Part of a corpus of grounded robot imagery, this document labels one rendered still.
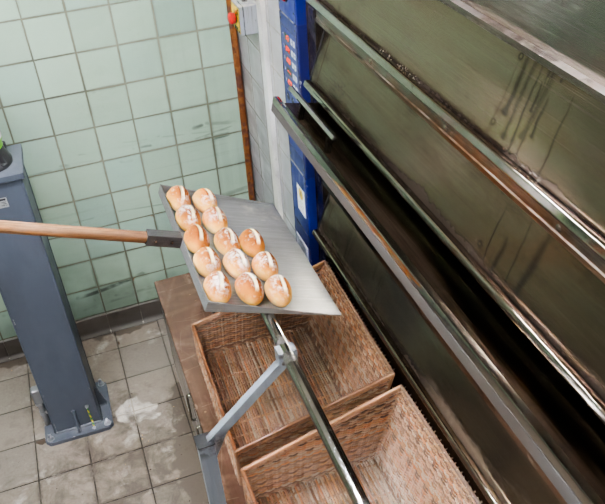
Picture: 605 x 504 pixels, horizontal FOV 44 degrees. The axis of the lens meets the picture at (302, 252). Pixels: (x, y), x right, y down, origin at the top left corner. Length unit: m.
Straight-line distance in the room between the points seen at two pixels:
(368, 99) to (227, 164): 1.49
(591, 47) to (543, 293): 0.43
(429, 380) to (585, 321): 0.72
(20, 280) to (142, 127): 0.81
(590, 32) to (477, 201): 0.47
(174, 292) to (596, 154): 1.97
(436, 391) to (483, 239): 0.55
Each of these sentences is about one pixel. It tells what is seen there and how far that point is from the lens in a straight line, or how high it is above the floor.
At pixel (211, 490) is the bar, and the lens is 1.97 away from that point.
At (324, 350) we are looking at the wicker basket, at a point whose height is 0.61.
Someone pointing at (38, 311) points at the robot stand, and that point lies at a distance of 2.83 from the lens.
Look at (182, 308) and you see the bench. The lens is 2.77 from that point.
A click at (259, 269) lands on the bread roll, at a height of 1.20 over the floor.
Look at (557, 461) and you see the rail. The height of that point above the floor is 1.44.
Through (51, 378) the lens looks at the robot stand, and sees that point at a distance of 3.04.
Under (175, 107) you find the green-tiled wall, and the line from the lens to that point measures 3.11.
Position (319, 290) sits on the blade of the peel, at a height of 1.11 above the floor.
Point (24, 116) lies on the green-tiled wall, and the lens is 3.06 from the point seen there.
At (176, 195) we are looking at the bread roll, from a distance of 2.09.
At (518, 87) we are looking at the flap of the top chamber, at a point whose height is 1.82.
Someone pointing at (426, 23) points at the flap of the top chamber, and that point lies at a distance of 1.55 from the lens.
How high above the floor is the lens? 2.37
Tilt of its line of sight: 37 degrees down
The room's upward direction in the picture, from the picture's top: 4 degrees counter-clockwise
